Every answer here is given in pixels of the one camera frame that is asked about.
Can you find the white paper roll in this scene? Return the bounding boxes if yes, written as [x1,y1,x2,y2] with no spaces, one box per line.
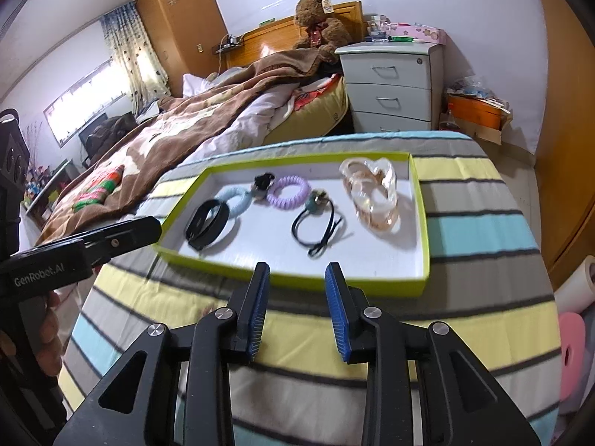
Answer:
[553,255,595,317]

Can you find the brown teddy bear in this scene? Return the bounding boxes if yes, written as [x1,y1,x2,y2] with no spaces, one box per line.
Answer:
[292,0,347,63]

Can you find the blue spiral hair tie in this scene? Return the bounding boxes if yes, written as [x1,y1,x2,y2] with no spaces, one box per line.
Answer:
[216,185,254,219]

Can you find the pink round pad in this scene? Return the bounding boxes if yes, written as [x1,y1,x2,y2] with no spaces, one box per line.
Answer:
[555,312,591,403]

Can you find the grey drawer nightstand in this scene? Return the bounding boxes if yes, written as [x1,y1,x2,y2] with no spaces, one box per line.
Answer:
[335,39,446,135]

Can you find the black hair tie grey charm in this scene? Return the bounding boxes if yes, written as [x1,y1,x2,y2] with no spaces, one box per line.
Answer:
[291,188,347,257]

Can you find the dotted curtain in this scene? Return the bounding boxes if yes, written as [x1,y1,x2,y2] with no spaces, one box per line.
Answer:
[101,2,170,114]

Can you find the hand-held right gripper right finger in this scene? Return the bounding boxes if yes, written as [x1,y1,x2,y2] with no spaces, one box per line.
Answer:
[324,261,542,446]

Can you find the large wooden wardrobe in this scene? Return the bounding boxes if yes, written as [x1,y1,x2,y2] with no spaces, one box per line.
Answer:
[530,0,595,279]

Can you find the cluttered low shelf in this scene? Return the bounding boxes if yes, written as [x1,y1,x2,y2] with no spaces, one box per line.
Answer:
[21,158,77,217]

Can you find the purple spiral hair tie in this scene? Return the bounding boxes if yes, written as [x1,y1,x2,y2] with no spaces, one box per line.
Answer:
[267,174,312,210]

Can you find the pile of plastic bags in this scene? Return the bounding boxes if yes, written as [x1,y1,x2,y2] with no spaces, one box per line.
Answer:
[448,74,512,103]

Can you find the striped bed sheet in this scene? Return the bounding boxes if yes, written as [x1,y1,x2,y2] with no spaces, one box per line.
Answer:
[58,130,559,446]

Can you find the window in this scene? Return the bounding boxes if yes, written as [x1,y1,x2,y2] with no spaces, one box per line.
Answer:
[43,56,128,147]

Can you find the wooden headboard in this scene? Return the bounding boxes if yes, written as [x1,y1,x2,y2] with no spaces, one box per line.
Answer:
[225,0,366,72]

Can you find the bottles on nightstand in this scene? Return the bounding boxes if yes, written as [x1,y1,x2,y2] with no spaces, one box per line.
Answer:
[365,15,391,40]

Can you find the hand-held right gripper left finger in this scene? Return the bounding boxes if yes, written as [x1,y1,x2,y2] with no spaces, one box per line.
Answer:
[53,261,271,446]

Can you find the power strip on shelf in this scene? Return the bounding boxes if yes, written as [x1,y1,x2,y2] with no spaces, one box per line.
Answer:
[214,32,245,52]

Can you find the orange storage box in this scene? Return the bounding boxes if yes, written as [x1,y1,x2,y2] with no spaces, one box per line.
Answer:
[446,94,505,131]

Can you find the pink floral tissue box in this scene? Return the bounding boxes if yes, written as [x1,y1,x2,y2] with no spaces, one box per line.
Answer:
[388,23,447,46]

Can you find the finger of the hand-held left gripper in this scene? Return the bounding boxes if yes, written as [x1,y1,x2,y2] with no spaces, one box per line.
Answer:
[70,216,163,270]

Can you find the yellow red pillow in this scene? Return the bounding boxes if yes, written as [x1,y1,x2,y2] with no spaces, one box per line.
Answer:
[263,77,349,145]

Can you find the small wooden wardrobe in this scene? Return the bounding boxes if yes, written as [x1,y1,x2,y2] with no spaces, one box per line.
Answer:
[136,0,228,98]

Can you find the black wrist band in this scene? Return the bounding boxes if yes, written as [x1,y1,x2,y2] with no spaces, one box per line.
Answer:
[185,199,231,250]

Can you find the dark monitor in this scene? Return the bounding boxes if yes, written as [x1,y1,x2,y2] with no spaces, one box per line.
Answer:
[78,121,96,161]

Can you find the large translucent hair claw clip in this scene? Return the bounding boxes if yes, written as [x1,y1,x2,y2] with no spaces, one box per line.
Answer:
[339,157,401,235]

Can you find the person's left hand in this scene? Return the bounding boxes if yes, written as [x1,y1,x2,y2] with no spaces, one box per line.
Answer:
[39,290,63,377]

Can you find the brown patterned blanket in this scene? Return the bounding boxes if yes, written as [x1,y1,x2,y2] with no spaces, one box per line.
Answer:
[35,49,342,247]

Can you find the white quilt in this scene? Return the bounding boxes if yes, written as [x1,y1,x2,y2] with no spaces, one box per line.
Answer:
[183,72,303,149]

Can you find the green cardboard box tray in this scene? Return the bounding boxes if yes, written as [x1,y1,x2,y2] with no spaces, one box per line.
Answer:
[158,151,431,297]

